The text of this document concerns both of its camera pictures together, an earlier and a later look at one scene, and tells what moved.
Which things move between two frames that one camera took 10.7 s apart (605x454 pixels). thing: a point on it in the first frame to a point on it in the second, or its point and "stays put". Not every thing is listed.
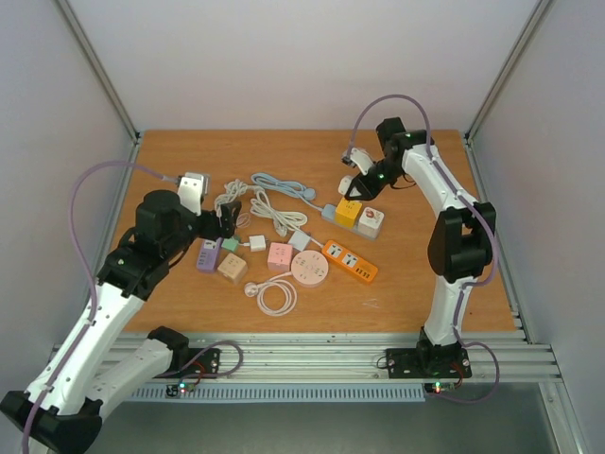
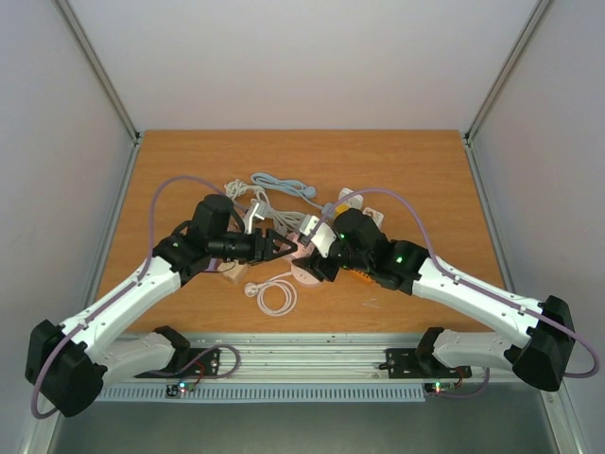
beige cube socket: (233, 269) stays put
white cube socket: (370, 222) stays put
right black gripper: (367, 183) to (324, 264)
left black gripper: (228, 221) to (267, 246)
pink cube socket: (279, 256) to (302, 251)
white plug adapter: (344, 184) to (355, 200)
